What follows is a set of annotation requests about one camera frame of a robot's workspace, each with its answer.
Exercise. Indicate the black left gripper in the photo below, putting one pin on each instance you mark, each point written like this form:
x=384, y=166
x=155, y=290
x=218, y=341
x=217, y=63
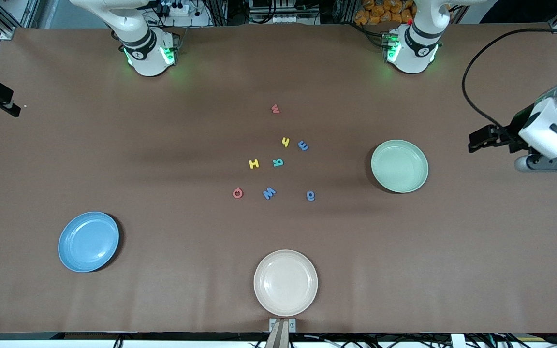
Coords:
x=514, y=129

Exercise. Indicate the blue capital letter E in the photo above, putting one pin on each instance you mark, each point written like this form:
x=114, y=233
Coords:
x=303, y=146

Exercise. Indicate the blue lowercase letter a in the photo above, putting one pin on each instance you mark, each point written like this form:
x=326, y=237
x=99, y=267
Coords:
x=308, y=196

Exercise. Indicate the yellow lowercase letter h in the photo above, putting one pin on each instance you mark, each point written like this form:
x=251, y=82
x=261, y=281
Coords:
x=286, y=141

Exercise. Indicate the teal capital letter R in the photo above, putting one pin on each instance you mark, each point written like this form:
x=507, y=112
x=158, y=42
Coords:
x=276, y=161

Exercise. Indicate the red capital letter Q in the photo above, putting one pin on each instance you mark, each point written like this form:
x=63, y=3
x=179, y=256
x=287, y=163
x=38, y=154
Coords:
x=235, y=194

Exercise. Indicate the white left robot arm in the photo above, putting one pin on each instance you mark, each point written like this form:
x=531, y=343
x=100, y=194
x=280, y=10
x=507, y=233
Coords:
x=556, y=123

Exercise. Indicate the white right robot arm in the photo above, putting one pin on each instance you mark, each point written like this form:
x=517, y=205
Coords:
x=145, y=60

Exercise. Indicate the green plate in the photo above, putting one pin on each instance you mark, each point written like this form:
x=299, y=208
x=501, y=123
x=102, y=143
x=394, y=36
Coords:
x=399, y=166

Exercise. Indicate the blue plate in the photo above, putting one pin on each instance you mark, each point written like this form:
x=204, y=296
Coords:
x=87, y=241

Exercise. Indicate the red lowercase letter w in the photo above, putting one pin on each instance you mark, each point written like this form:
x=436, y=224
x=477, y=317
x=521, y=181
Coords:
x=275, y=109

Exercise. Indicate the beige plate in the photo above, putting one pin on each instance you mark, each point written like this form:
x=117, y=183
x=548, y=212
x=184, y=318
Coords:
x=285, y=282

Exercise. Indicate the brown table cover sheet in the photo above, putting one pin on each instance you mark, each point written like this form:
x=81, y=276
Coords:
x=452, y=270

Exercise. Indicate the bag of orange items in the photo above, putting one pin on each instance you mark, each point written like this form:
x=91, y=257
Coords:
x=380, y=12

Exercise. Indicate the white power strip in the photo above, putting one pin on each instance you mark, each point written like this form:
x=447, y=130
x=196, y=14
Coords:
x=178, y=9

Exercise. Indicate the small white block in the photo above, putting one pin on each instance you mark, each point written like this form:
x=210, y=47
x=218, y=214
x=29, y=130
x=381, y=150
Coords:
x=458, y=341

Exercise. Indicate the blue capital letter M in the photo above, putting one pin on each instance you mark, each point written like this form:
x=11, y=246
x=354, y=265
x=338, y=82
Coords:
x=269, y=195

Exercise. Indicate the yellow capital letter H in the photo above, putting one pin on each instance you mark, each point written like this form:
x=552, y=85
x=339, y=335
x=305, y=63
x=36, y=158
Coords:
x=254, y=164

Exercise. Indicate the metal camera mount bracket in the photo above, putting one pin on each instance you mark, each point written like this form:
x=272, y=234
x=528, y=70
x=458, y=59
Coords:
x=282, y=333

